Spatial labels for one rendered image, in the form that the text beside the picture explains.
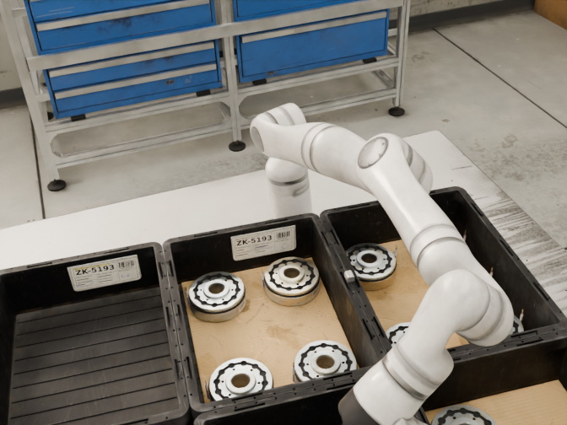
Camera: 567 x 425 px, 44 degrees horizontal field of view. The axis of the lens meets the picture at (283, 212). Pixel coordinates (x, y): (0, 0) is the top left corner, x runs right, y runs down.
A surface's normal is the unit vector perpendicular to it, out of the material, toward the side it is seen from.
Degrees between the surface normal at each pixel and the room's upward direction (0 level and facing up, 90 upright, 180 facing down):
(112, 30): 90
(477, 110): 0
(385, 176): 45
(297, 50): 90
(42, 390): 0
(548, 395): 0
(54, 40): 90
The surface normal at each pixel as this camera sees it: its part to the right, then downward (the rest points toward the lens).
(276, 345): -0.04, -0.79
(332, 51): 0.33, 0.57
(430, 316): -0.87, -0.19
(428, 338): -0.69, -0.07
